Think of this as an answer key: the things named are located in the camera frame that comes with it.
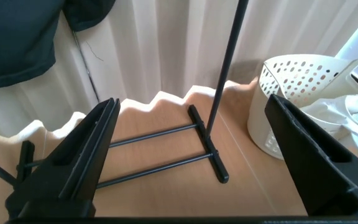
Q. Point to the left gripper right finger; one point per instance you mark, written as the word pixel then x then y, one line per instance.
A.
pixel 322 186

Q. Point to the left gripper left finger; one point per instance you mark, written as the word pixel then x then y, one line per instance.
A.
pixel 42 186

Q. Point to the black shorts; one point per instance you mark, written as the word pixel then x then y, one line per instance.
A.
pixel 14 40

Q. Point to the white laundry basket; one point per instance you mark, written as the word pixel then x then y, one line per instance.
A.
pixel 291 77

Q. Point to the black clothes rack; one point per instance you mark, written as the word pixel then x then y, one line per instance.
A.
pixel 225 68

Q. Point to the metal curtain wand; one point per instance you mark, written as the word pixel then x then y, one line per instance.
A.
pixel 87 74

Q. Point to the beige curtain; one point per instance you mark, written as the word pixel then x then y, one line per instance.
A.
pixel 166 46

